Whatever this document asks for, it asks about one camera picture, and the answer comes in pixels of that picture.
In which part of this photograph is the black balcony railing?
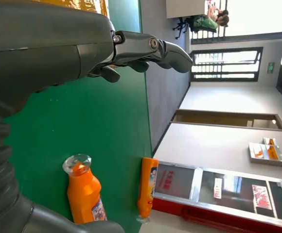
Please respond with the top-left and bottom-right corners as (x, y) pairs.
(190, 0), (282, 45)

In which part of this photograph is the orange juice bottle clear cap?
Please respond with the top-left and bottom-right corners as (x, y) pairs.
(62, 153), (108, 225)

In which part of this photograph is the orange juice bottle cartoon label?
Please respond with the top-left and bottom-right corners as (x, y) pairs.
(136, 157), (160, 223)

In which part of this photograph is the red glass fire cabinet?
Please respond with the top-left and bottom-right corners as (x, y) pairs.
(153, 161), (282, 233)

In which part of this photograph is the white desk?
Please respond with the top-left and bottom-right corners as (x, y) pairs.
(166, 0), (206, 19)

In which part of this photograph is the person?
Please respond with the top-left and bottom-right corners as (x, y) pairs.
(192, 14), (230, 33)
(206, 4), (229, 18)

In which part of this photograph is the glossy orange bottle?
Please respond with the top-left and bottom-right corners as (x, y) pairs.
(33, 0), (110, 18)

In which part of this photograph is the black office chair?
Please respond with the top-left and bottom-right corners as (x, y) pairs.
(172, 17), (193, 40)

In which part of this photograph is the brown door frame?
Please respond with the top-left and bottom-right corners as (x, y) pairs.
(171, 109), (282, 133)

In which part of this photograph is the white wall notice board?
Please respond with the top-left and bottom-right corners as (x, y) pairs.
(248, 142), (282, 167)

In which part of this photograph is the barred black window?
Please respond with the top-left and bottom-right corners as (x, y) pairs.
(190, 47), (264, 83)

